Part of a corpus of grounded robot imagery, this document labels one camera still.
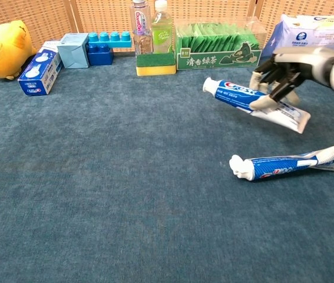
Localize green yellow sponge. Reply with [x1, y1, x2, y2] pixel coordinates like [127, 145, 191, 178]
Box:
[135, 52, 177, 77]

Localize light blue paper box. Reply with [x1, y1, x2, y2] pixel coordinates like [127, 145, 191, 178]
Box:
[57, 33, 90, 69]

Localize dark blue building block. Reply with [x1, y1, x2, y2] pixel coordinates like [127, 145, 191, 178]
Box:
[87, 44, 115, 67]

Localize clear bottle purple label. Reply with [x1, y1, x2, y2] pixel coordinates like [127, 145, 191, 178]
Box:
[129, 0, 153, 57]

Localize wicker folding screen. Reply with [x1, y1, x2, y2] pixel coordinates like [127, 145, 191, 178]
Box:
[0, 0, 334, 54]

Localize yellow chick plush toy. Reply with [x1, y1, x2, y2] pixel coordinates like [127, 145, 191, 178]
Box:
[0, 19, 37, 81]

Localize teal felt table cover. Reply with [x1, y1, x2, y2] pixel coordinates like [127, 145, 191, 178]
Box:
[0, 54, 334, 283]

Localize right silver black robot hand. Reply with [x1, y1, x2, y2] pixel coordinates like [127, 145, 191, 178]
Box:
[249, 45, 334, 111]

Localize white blue tissue pack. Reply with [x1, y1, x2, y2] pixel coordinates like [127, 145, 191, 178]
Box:
[265, 13, 334, 58]

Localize green drink bottle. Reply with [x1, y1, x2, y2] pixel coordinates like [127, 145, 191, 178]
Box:
[150, 0, 174, 55]

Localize blue toothpaste carton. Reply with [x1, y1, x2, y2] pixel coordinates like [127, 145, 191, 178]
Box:
[17, 40, 64, 97]

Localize clear box green tea bags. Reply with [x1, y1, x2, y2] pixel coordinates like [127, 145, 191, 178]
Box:
[174, 16, 267, 71]

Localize blue white toothpaste tube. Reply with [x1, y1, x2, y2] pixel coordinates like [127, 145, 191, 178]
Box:
[202, 77, 312, 134]
[229, 143, 334, 182]

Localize long light blue building block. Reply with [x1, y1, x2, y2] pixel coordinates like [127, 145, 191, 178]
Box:
[88, 31, 133, 50]

